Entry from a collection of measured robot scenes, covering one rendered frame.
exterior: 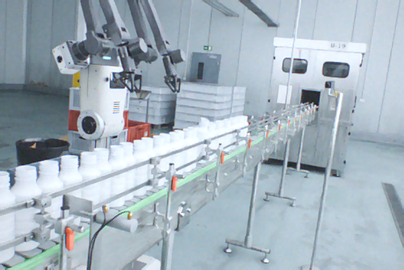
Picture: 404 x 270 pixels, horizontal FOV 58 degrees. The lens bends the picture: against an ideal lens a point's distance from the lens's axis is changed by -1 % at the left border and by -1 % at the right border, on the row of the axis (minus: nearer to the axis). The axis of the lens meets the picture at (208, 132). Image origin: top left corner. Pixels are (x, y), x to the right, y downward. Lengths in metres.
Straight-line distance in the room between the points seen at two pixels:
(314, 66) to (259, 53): 5.97
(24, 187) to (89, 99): 1.22
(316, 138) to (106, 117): 4.64
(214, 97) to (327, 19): 5.00
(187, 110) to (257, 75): 4.15
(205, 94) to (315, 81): 2.91
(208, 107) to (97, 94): 6.37
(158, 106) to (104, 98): 6.89
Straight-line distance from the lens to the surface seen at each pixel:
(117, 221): 0.80
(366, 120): 11.68
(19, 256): 0.83
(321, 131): 6.17
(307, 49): 6.21
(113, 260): 1.06
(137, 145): 1.12
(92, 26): 1.79
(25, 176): 0.79
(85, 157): 0.93
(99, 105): 1.95
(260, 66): 11.96
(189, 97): 8.35
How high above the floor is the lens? 1.38
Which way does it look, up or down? 9 degrees down
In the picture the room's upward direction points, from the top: 6 degrees clockwise
